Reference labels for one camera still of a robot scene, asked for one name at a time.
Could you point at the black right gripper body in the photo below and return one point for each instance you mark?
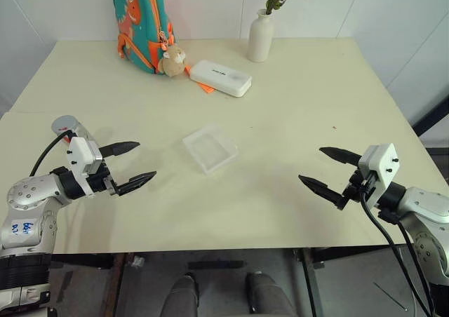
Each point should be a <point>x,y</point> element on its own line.
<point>356,189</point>

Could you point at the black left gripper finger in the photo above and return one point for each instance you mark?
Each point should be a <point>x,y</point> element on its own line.
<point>121,147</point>
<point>135,183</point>

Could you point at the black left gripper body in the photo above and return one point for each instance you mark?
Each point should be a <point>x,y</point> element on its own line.
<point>99,183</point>

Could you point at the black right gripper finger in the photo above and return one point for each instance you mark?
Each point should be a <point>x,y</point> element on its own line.
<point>342,155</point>
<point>324,190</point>

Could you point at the silver bottle with red tape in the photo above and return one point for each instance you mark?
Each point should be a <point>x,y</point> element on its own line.
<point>84,131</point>

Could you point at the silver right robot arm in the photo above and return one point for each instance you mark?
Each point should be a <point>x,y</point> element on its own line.
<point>426,204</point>

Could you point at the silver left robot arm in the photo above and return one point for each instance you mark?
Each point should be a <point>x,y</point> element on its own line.
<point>28,194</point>

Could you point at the clear plastic container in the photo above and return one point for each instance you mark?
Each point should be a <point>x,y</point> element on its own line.
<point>210,148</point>

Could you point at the crumpled clear plastic scrap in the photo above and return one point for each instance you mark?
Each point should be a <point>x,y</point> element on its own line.
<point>136,261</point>

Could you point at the orange flat item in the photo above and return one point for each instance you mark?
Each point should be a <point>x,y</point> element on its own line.
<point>207,88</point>

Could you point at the thin metal rod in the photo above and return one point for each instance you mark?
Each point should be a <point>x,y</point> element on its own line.
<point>389,296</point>

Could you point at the black flat bar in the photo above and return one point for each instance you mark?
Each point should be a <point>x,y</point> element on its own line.
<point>215,264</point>

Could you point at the white rectangular case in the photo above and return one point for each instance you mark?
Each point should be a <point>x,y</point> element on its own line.
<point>221,76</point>

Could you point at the teal dinosaur backpack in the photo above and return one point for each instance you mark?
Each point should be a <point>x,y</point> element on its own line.
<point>144,22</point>

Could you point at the white ceramic vase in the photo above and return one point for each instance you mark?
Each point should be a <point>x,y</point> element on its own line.
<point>259,38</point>

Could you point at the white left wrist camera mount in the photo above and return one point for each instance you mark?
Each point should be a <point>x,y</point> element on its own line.
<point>82,155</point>

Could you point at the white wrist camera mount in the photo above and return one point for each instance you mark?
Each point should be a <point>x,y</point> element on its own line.
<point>380,162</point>
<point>82,155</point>

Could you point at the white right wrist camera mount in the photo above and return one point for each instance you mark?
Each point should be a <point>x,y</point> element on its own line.
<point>380,162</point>

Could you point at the black slanted frame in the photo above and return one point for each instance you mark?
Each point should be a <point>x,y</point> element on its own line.
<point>435,117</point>

